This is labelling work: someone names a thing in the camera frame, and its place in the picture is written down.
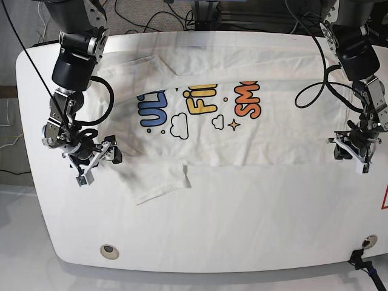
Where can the left table cable grommet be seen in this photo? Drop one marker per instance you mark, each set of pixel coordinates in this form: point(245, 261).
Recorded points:
point(109, 252)

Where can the black aluminium frame stand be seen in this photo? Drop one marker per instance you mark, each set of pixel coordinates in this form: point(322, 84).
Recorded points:
point(206, 14)

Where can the right table cable grommet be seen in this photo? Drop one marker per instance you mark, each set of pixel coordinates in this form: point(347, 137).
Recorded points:
point(369, 242)

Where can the table cable grommet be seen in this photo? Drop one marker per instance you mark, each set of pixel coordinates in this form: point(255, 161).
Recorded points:
point(369, 242)
point(109, 252)

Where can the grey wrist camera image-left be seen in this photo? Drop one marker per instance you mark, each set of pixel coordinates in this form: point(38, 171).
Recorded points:
point(85, 179)

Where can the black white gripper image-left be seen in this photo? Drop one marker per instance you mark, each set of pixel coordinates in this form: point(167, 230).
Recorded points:
point(83, 158)

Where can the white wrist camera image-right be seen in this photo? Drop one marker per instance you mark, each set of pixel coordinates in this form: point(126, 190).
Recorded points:
point(362, 167)

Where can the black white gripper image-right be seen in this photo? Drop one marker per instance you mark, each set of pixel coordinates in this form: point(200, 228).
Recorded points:
point(355, 144)

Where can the black table clamp with cable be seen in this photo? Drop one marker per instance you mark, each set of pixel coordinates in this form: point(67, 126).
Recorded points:
point(359, 264)

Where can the white printed T-shirt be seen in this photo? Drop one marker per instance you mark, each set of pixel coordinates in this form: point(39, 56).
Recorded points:
point(215, 107)

